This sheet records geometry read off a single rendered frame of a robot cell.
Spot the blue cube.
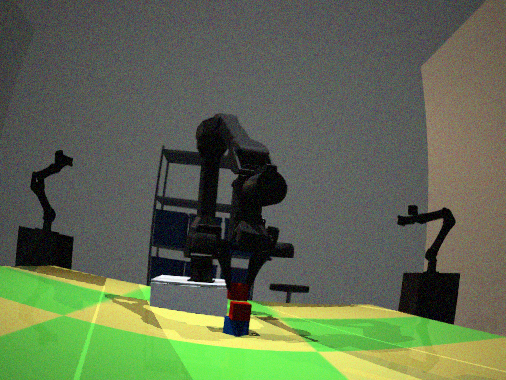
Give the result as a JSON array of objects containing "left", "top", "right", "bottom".
[{"left": 223, "top": 316, "right": 250, "bottom": 336}]

